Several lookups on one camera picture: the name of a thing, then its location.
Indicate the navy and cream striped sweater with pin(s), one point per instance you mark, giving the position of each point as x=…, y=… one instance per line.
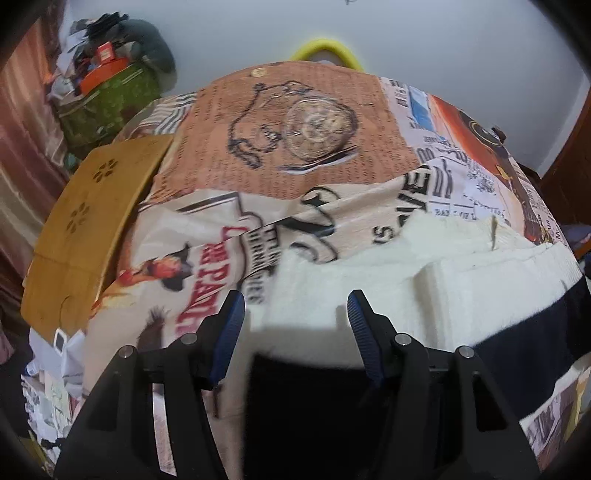
x=323, y=286

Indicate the pile of papers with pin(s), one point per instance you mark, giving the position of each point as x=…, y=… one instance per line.
x=51, y=392

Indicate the printed bed sheet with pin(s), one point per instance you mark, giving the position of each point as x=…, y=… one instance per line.
x=323, y=194

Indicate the pile of clothes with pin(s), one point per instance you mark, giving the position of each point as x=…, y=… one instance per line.
x=78, y=46

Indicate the bamboo lap desk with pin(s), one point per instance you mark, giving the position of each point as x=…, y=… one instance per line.
x=92, y=221

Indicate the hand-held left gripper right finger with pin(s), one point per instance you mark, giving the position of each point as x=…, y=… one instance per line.
x=364, y=332

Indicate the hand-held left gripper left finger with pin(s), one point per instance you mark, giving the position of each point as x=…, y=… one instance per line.
x=228, y=332

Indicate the dark blue cloth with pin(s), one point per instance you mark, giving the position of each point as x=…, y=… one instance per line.
x=579, y=240

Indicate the green patterned storage box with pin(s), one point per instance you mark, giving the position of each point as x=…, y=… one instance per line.
x=115, y=97

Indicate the yellow foam tube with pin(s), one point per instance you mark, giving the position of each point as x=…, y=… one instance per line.
x=328, y=47

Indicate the orange striped curtain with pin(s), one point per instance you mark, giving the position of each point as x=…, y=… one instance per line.
x=27, y=138

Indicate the small red box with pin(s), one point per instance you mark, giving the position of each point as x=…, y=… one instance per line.
x=105, y=51

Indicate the orange flat box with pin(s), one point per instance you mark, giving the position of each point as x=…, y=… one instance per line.
x=104, y=71

